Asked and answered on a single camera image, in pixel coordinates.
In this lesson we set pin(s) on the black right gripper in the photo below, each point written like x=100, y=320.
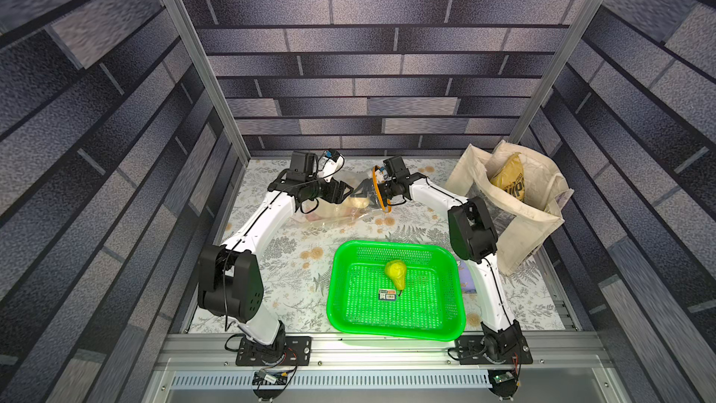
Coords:
x=386, y=189

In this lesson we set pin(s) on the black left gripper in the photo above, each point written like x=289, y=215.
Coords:
x=336, y=191

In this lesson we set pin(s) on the clear zip-top bag orange seal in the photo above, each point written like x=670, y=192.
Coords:
x=361, y=203

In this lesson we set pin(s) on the green pear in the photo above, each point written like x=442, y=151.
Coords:
x=396, y=271

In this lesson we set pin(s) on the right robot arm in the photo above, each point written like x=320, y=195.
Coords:
x=473, y=238

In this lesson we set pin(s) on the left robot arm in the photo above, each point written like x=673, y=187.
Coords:
x=230, y=284

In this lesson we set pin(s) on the yellow chips bag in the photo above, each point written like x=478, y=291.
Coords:
x=510, y=178

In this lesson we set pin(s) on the beige canvas tote bag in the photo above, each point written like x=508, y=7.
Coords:
x=524, y=213

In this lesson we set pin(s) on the small sticker in basket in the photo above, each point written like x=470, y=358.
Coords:
x=387, y=295

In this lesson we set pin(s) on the purple tissue pack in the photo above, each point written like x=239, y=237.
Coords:
x=466, y=280

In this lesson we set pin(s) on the green plastic basket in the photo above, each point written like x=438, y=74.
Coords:
x=430, y=308

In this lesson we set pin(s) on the left circuit board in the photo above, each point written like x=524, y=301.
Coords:
x=270, y=378

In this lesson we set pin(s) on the circuit board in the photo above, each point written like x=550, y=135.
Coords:
x=503, y=384
x=270, y=378

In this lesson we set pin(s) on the right circuit board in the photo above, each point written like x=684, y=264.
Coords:
x=503, y=384

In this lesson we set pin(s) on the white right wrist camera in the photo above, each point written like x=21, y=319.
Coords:
x=380, y=174

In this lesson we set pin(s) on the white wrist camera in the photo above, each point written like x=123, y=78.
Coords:
x=380, y=174
x=333, y=162

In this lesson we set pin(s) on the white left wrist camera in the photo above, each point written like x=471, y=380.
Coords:
x=333, y=162

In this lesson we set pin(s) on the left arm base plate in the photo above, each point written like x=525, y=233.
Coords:
x=291, y=351

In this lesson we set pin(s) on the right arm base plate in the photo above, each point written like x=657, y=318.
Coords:
x=474, y=350

